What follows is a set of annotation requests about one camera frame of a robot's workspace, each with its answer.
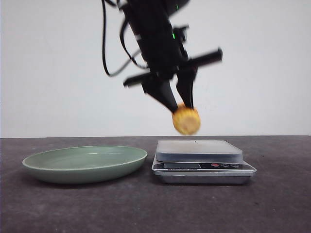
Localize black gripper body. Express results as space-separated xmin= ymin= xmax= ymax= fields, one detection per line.
xmin=123 ymin=25 xmax=223 ymax=87

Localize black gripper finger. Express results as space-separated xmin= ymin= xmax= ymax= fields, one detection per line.
xmin=176 ymin=67 xmax=198 ymax=108
xmin=142 ymin=80 xmax=178 ymax=113

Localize yellow corn cob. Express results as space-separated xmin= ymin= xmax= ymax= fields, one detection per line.
xmin=172 ymin=103 xmax=201 ymax=135

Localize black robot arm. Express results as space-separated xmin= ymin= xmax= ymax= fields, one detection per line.
xmin=121 ymin=0 xmax=223 ymax=113

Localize silver digital kitchen scale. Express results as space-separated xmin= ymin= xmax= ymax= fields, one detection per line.
xmin=152 ymin=139 xmax=257 ymax=184

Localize light green oval plate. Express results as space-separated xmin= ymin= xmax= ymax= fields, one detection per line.
xmin=22 ymin=145 xmax=148 ymax=184

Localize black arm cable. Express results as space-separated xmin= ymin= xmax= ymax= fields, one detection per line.
xmin=100 ymin=0 xmax=149 ymax=77

